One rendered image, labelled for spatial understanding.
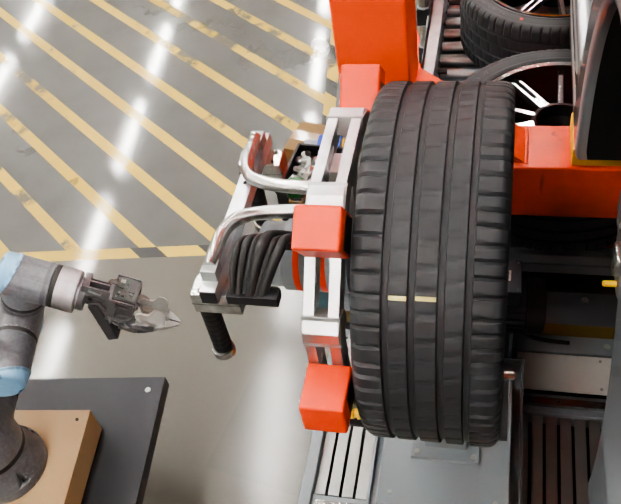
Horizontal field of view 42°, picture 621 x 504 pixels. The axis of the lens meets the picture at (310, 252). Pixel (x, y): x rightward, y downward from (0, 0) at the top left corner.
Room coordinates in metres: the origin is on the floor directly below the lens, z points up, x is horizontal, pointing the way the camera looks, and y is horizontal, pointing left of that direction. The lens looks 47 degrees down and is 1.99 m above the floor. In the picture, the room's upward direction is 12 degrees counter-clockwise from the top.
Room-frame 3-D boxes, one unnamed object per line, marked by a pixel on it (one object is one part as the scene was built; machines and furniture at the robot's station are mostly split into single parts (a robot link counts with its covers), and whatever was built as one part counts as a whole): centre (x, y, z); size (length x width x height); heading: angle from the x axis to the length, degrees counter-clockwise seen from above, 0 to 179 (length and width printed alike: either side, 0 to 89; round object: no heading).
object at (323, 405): (0.74, 0.02, 0.85); 0.09 x 0.08 x 0.07; 161
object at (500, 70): (1.74, -0.77, 0.39); 0.66 x 0.66 x 0.24
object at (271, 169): (1.27, 0.06, 0.93); 0.09 x 0.05 x 0.05; 71
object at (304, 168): (1.65, -0.05, 0.51); 0.20 x 0.14 x 0.13; 154
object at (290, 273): (1.07, -0.01, 0.85); 0.21 x 0.14 x 0.14; 71
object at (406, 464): (0.99, -0.24, 0.32); 0.40 x 0.30 x 0.28; 161
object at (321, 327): (1.04, -0.08, 0.85); 0.54 x 0.07 x 0.54; 161
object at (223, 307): (0.95, 0.17, 0.93); 0.09 x 0.05 x 0.05; 71
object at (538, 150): (1.44, -0.56, 0.69); 0.52 x 0.17 x 0.35; 71
